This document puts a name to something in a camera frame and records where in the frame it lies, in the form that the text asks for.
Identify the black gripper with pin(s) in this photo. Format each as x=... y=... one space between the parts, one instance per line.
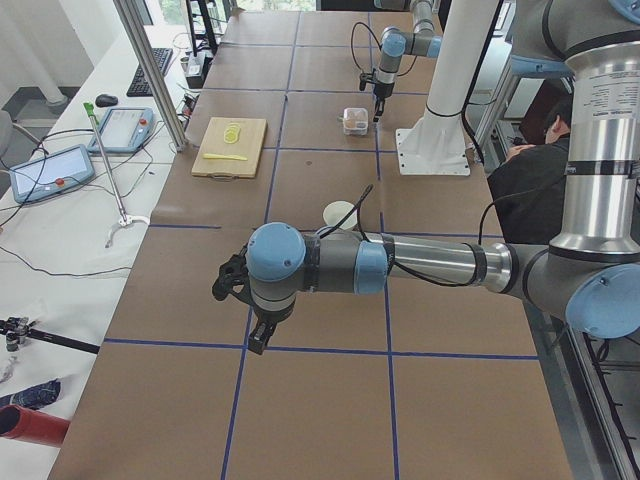
x=270 y=316

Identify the seated person in black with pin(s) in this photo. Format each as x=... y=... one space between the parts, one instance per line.
x=529 y=187

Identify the clear plastic egg carton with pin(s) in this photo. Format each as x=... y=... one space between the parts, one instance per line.
x=355 y=121

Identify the aluminium frame post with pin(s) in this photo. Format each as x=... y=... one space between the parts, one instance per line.
x=135 y=30

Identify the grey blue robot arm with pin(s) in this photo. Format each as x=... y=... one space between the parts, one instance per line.
x=586 y=273

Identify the bamboo cutting board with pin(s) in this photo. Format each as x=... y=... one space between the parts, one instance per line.
x=251 y=140

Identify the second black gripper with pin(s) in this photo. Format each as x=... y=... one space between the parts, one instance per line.
x=383 y=89

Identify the white round bowl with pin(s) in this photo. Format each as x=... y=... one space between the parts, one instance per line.
x=335 y=211

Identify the teach pendant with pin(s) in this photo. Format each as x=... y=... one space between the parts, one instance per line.
x=123 y=130
x=51 y=175

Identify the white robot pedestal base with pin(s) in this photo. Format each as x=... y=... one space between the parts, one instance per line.
x=435 y=145

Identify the black computer mouse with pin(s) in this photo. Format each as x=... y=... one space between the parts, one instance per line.
x=106 y=100

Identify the yellow plastic knife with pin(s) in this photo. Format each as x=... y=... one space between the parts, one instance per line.
x=214 y=156

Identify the teach pendant near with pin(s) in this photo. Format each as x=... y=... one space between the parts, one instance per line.
x=51 y=175

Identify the second grey blue robot arm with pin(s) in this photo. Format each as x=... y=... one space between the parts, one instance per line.
x=420 y=41

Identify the red cylinder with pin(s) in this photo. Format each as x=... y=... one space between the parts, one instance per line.
x=26 y=425

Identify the metal reacher grabber tool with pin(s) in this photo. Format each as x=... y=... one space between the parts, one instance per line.
x=125 y=219

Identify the teach pendant far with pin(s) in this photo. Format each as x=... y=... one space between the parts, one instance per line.
x=123 y=130

